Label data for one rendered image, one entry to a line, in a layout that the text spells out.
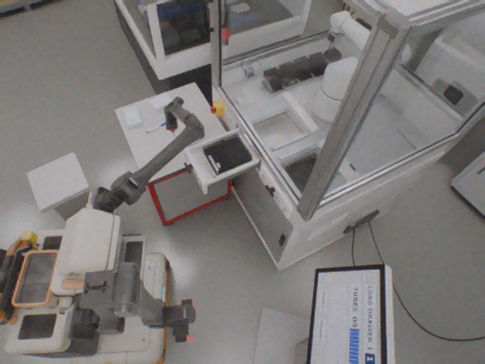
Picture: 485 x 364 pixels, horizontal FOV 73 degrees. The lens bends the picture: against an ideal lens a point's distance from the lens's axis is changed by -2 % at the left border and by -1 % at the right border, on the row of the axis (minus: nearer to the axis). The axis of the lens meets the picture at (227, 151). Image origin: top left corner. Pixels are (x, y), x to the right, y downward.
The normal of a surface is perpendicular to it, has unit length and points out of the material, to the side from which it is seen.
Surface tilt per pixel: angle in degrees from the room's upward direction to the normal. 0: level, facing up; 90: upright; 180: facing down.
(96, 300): 13
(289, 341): 3
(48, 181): 0
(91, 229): 42
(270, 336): 3
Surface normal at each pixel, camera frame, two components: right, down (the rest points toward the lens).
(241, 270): 0.00, -0.57
